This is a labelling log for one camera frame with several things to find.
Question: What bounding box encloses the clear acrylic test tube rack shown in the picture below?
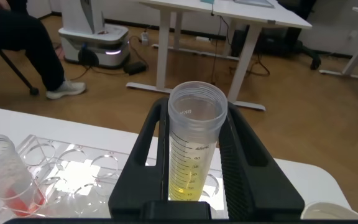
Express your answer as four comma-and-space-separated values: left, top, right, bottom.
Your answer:
0, 134, 226, 218

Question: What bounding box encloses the white long office desk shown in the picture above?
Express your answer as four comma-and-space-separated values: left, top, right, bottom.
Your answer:
318, 6, 358, 82

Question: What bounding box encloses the man in black clothes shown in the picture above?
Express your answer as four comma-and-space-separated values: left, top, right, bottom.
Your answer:
0, 0, 87, 100

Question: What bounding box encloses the white double office desk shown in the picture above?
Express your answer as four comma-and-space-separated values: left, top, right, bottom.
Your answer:
126, 0, 313, 112

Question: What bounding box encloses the white humanoid robot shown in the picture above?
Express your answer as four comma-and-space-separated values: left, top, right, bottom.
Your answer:
57, 0, 131, 70

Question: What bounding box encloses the black power adapter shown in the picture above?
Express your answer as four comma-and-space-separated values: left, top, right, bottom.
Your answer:
123, 61, 148, 76

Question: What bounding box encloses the red pigment test tube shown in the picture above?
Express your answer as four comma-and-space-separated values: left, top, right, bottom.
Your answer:
0, 134, 46, 218

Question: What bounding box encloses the yellow pigment test tube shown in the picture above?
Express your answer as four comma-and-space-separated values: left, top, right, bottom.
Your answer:
167, 81, 229, 202

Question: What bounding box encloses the black hanging desk cable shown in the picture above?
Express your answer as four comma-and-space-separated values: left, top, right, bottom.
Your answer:
210, 11, 231, 85

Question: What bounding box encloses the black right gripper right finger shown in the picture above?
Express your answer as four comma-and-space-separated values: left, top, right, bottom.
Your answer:
218, 101, 306, 220

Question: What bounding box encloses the blue white paper cup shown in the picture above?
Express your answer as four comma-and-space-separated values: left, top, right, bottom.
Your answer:
300, 201, 358, 220

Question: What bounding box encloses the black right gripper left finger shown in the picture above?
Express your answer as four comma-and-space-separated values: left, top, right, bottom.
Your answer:
108, 96, 170, 218

